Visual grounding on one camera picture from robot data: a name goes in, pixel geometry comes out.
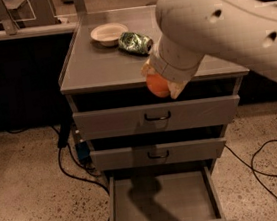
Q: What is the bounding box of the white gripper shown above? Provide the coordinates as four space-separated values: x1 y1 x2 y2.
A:
141 35 204 99

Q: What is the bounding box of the orange fruit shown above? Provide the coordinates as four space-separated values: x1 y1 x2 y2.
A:
146 74 170 98

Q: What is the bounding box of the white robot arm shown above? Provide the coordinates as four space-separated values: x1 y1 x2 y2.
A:
141 0 277 98

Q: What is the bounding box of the top grey drawer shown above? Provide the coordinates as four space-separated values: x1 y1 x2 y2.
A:
74 95 240 140

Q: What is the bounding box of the grey drawer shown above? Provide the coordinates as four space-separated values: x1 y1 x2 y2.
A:
74 95 240 140
90 137 226 171
109 167 235 221

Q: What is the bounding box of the grey drawer cabinet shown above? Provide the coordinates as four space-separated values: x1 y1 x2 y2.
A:
49 0 262 192

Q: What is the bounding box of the middle grey drawer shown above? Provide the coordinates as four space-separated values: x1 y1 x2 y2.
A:
90 137 226 171

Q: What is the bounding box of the bottom grey drawer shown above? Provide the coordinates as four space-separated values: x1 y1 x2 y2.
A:
109 167 235 221

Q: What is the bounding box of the crushed green can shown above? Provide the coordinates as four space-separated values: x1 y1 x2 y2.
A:
118 31 154 55

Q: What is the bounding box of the white bowl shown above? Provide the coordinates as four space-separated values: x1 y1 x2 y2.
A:
90 23 129 47

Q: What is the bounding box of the blue power box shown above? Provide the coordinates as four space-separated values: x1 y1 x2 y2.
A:
73 130 91 165

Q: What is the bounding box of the black cable left floor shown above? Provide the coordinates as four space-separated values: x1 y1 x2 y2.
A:
5 117 114 221

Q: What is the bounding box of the black cable floor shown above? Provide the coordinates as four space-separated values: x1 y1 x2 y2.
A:
5 117 114 221
224 138 277 221

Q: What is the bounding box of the black cable right floor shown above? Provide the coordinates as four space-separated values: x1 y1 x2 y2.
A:
224 138 277 221

